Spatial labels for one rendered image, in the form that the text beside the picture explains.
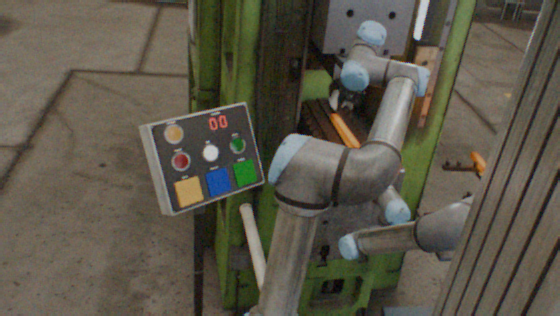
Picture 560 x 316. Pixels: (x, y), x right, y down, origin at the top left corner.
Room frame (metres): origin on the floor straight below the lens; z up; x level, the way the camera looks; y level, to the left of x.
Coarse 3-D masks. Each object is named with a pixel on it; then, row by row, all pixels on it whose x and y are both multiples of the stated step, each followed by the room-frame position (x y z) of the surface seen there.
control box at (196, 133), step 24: (168, 120) 1.26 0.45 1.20; (192, 120) 1.31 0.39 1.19; (216, 120) 1.35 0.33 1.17; (240, 120) 1.41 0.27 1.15; (144, 144) 1.24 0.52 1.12; (168, 144) 1.22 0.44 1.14; (192, 144) 1.27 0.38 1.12; (216, 144) 1.32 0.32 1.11; (168, 168) 1.19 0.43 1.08; (192, 168) 1.23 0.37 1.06; (216, 168) 1.28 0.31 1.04; (168, 192) 1.15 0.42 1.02
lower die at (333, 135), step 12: (300, 108) 1.92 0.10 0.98; (312, 108) 1.92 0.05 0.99; (324, 108) 1.91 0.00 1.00; (336, 108) 1.95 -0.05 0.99; (300, 120) 1.88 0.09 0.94; (312, 120) 1.83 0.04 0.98; (324, 120) 1.82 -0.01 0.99; (348, 120) 1.85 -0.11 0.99; (324, 132) 1.72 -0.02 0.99; (336, 132) 1.73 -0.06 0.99; (360, 132) 1.76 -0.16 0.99; (360, 144) 1.66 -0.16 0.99
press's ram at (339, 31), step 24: (336, 0) 1.57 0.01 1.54; (360, 0) 1.60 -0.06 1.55; (384, 0) 1.63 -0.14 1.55; (408, 0) 1.66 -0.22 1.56; (312, 24) 1.71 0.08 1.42; (336, 24) 1.58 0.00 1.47; (360, 24) 1.61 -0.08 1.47; (384, 24) 1.64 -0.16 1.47; (408, 24) 1.67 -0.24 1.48; (336, 48) 1.58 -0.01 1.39; (384, 48) 1.64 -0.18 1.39
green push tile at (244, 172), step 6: (246, 162) 1.34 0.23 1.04; (252, 162) 1.36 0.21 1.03; (234, 168) 1.31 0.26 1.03; (240, 168) 1.32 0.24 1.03; (246, 168) 1.33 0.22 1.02; (252, 168) 1.35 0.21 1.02; (234, 174) 1.30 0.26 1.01; (240, 174) 1.31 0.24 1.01; (246, 174) 1.32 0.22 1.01; (252, 174) 1.34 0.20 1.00; (240, 180) 1.30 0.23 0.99; (246, 180) 1.31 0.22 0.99; (252, 180) 1.33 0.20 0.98; (240, 186) 1.29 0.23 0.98
